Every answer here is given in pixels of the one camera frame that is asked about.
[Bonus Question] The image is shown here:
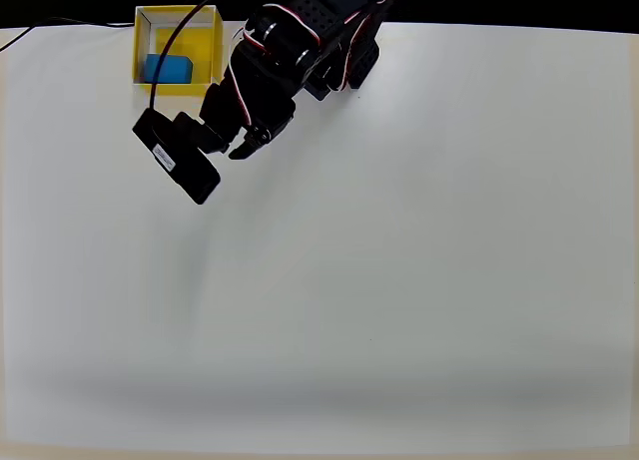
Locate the black webcam with white label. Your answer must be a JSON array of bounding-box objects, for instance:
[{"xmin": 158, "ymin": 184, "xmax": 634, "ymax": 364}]
[{"xmin": 131, "ymin": 107, "xmax": 223, "ymax": 206}]

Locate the thin black cable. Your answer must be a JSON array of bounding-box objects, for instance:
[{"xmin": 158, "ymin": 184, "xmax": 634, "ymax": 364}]
[{"xmin": 0, "ymin": 15, "xmax": 137, "ymax": 52}]

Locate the blue cube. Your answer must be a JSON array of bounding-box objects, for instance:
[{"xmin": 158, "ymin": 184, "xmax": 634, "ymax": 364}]
[{"xmin": 142, "ymin": 53, "xmax": 196, "ymax": 85}]

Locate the yellow open box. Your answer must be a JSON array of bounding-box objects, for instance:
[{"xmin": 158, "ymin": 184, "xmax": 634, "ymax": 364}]
[{"xmin": 132, "ymin": 4, "xmax": 225, "ymax": 99}]

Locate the thick black webcam cable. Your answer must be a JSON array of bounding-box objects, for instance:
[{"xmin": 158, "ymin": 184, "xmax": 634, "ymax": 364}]
[{"xmin": 147, "ymin": 0, "xmax": 226, "ymax": 114}]

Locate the red white servo wire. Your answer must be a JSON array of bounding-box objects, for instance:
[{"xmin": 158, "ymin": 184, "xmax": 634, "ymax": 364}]
[{"xmin": 234, "ymin": 0, "xmax": 408, "ymax": 130}]

